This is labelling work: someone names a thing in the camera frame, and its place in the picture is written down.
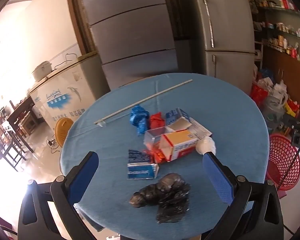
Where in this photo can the red plastic bag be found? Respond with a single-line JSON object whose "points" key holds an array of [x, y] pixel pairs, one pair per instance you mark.
{"points": [[156, 121]]}

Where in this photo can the dark wooden table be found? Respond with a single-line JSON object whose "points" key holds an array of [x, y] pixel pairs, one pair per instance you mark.
{"points": [[17, 115]]}

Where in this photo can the wooden shelf with goods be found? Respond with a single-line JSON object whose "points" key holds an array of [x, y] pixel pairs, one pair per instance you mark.
{"points": [[285, 62]]}

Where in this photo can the blue tablecloth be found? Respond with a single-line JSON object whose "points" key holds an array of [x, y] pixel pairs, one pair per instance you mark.
{"points": [[115, 130]]}

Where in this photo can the long white stick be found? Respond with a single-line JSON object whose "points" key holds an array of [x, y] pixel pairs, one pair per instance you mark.
{"points": [[150, 97]]}

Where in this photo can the dark wooden chair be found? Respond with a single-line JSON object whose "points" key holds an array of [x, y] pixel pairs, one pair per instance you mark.
{"points": [[5, 142]]}

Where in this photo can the white carton box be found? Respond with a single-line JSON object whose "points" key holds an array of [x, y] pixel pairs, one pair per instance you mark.
{"points": [[200, 130]]}

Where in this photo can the blue plastic bag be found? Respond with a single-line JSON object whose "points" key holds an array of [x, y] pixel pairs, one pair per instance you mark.
{"points": [[140, 117]]}

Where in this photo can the pile of plastic bags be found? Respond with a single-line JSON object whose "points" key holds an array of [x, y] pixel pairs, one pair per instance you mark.
{"points": [[275, 100]]}

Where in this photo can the grey multi-door refrigerator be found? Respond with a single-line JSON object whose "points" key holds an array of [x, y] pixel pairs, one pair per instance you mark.
{"points": [[130, 30]]}

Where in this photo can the silver two-door refrigerator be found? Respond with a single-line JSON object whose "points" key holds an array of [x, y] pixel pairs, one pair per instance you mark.
{"points": [[227, 30]]}

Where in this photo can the blue carton box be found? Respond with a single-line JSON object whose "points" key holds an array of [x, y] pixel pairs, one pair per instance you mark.
{"points": [[173, 116]]}

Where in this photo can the red shiny wrapper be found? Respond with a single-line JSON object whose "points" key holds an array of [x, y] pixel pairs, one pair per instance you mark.
{"points": [[158, 156]]}

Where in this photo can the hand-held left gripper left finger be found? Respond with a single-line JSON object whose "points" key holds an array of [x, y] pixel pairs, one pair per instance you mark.
{"points": [[85, 177]]}

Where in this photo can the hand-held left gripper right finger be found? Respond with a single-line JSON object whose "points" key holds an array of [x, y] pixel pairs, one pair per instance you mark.
{"points": [[217, 177]]}

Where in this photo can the black plastic bag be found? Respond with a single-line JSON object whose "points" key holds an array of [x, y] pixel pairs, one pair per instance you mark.
{"points": [[165, 192]]}

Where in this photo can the blue and silver carton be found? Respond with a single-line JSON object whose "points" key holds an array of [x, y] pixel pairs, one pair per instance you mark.
{"points": [[140, 170]]}

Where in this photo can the white labelled box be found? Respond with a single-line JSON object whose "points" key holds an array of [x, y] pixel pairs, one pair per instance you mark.
{"points": [[114, 237]]}

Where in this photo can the white rice cooker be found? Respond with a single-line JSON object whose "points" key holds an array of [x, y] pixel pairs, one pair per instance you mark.
{"points": [[41, 71]]}

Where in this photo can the orange and white carton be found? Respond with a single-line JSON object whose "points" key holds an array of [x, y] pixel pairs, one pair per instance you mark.
{"points": [[182, 142]]}

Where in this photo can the round yellow fan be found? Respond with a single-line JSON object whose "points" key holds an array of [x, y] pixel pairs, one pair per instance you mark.
{"points": [[62, 132]]}

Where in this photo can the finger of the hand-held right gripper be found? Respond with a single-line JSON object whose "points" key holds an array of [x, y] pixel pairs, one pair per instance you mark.
{"points": [[292, 122]]}

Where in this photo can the clear plastic scrap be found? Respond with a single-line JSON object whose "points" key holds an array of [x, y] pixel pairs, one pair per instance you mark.
{"points": [[101, 123]]}

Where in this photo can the red plastic basket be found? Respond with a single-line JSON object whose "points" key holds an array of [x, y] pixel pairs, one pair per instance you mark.
{"points": [[285, 160]]}

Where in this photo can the clear plastic box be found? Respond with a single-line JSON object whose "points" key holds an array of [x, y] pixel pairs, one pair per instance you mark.
{"points": [[152, 136]]}

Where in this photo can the white chest freezer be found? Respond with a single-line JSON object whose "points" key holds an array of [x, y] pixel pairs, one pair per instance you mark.
{"points": [[65, 92]]}

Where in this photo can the white paper ball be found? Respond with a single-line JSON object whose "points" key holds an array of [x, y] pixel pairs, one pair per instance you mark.
{"points": [[206, 145]]}

